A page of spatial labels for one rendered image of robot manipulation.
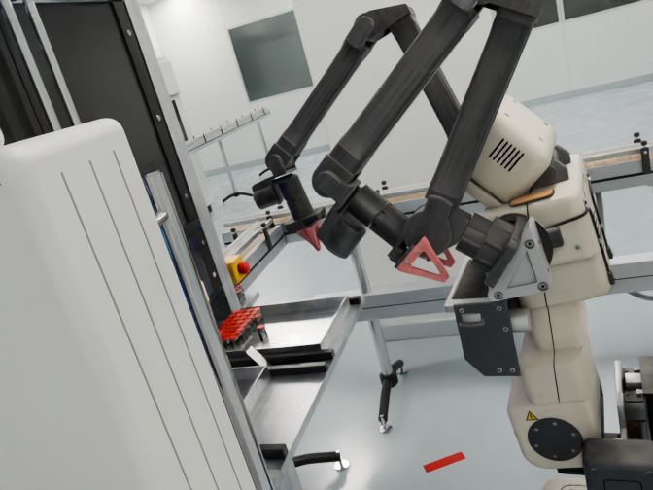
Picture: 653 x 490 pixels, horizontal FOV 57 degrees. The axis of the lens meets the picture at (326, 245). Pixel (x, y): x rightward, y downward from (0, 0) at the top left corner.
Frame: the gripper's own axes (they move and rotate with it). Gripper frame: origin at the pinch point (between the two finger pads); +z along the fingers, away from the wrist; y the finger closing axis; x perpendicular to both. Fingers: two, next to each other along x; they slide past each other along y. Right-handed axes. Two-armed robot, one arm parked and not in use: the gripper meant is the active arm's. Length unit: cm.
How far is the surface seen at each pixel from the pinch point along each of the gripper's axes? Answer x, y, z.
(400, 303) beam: -84, 13, 58
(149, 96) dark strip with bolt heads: -3, 28, -52
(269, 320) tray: -2.3, 24.2, 16.8
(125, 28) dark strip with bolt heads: -3, 25, -69
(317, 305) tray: -5.4, 10.0, 17.7
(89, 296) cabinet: 102, -25, -30
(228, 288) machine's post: -9.1, 36.2, 6.1
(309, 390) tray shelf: 34.5, 0.5, 20.7
